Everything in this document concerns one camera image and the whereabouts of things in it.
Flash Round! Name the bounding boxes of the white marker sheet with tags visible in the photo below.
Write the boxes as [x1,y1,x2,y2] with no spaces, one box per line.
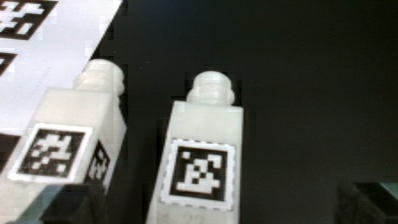
[0,0,125,174]

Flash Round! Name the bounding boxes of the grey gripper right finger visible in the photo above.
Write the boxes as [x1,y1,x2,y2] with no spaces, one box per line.
[336,181,398,224]

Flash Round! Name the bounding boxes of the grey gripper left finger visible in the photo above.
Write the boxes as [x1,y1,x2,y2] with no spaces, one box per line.
[14,182,109,224]

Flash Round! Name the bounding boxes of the white table leg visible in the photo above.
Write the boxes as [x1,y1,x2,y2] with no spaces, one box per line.
[0,59,126,224]
[146,71,244,224]

